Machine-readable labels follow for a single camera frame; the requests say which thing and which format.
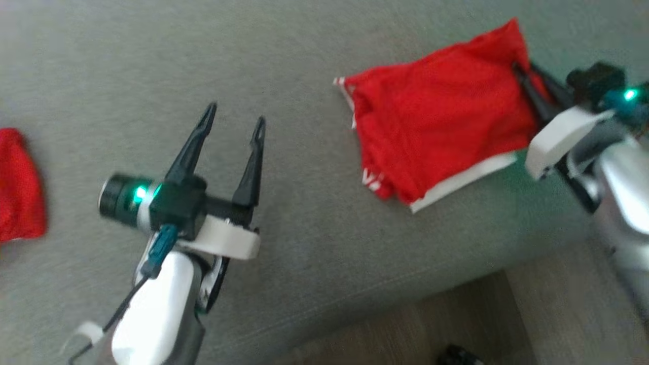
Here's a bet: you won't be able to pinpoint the red Bulls 23 jersey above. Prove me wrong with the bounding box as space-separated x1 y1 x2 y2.
333 18 551 213

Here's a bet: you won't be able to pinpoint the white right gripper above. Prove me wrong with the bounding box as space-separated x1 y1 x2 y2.
512 62 617 180

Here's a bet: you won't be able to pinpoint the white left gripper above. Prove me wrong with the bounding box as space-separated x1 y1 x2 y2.
163 101 267 261

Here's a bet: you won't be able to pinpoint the large grey sofa seat cushion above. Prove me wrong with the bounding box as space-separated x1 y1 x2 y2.
0 0 649 365

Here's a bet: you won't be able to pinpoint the white cable label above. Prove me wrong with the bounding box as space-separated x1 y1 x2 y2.
61 321 104 355

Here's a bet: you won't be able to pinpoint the red Bulls 23 shorts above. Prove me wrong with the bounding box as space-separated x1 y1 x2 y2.
0 127 48 243

